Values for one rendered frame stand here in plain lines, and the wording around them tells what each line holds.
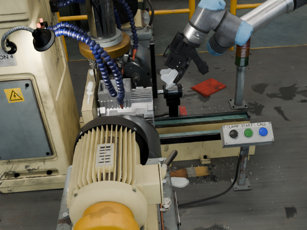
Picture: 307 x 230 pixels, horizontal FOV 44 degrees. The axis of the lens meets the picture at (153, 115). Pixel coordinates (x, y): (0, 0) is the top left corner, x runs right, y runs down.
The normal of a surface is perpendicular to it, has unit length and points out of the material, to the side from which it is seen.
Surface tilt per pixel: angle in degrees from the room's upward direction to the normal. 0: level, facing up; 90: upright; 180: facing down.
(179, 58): 90
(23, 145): 90
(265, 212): 0
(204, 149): 90
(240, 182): 90
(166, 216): 0
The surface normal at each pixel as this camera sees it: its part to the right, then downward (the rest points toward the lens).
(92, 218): -0.35, -0.75
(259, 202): -0.06, -0.81
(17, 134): 0.06, 0.58
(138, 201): 0.35, 0.39
